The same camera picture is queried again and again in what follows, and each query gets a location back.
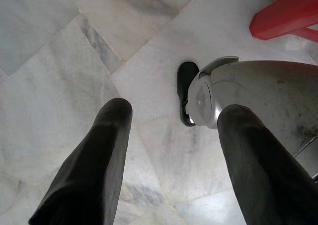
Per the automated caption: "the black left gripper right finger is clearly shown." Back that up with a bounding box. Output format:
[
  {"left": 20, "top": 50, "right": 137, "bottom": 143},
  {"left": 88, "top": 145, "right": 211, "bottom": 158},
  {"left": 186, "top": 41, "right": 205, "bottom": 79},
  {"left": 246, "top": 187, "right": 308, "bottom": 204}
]
[{"left": 217, "top": 104, "right": 318, "bottom": 225}]

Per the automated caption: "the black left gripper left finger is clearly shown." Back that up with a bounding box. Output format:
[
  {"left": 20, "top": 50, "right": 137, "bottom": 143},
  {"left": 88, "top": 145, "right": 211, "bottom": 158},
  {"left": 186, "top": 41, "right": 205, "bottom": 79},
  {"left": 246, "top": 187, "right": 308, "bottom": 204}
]
[{"left": 28, "top": 97, "right": 133, "bottom": 225}]

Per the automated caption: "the silver robot leg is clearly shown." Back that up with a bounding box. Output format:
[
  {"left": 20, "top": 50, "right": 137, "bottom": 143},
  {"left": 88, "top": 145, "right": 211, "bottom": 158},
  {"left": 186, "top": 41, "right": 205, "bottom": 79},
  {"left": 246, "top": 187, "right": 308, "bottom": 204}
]
[{"left": 185, "top": 56, "right": 318, "bottom": 182}]

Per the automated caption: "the black robot foot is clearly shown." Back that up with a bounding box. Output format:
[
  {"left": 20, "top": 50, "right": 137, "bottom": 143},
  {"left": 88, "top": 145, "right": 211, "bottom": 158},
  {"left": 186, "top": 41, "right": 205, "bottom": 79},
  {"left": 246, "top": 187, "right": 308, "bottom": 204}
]
[{"left": 176, "top": 61, "right": 200, "bottom": 128}]

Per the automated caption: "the red plastic stool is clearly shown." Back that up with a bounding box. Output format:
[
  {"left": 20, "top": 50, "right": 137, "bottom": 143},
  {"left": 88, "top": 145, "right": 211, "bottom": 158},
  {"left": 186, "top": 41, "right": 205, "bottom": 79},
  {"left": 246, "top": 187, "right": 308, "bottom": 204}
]
[{"left": 249, "top": 0, "right": 318, "bottom": 41}]

